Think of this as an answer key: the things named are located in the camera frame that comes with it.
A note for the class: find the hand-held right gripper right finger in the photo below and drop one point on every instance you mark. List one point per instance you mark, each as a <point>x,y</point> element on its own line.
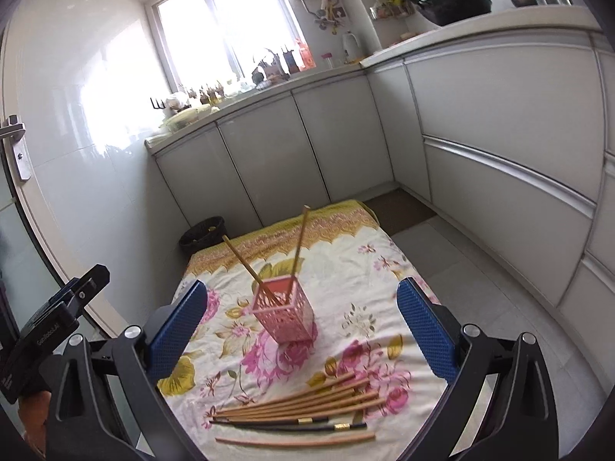
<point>427,331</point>

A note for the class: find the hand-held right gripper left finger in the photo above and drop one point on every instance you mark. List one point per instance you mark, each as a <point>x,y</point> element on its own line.
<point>175,331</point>

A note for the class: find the pink perforated plastic basket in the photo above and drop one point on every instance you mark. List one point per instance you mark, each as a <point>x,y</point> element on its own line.
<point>283,319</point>

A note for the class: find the black chopstick with gold band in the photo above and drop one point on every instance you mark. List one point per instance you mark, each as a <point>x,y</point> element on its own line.
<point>269,421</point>
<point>353,426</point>

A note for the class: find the pile of wooden chopsticks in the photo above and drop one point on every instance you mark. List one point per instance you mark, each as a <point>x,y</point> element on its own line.
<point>298,403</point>

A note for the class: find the single bent wooden chopstick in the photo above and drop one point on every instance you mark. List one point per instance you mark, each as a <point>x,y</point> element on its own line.
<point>288,443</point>

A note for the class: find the person's left hand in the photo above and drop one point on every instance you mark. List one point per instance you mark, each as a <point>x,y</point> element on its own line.
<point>36,418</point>

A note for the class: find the black trash basket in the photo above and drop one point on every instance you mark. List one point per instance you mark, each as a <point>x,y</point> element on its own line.
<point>204,237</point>

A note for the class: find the floral printed cloth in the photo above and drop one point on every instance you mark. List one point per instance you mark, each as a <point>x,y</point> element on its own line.
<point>346,269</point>

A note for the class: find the brown floor mat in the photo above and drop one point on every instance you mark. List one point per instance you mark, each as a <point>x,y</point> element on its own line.
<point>399,211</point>

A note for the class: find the white kitchen cabinets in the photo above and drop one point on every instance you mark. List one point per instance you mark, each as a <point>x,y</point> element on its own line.
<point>504,120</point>

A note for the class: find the dark utensil holder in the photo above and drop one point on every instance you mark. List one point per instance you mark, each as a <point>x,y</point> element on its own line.
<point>276,65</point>

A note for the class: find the jar with pink lid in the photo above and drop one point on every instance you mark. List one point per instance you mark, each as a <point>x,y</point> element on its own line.
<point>328,61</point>

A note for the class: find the white plastic bottle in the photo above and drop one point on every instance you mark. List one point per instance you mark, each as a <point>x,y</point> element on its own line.
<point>350,48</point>

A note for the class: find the red bag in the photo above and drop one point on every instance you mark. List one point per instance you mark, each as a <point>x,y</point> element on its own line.
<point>305,55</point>

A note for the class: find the white countertop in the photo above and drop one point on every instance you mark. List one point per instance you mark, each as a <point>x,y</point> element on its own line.
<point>480,31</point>

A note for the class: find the kitchen window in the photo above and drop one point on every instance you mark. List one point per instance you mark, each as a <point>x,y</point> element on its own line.
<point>221,24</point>

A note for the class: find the black wok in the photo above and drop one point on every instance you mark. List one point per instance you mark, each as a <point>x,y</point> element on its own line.
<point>456,7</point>

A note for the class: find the wall shelf with condiments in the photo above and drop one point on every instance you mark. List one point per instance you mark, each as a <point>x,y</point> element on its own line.
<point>389,7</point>

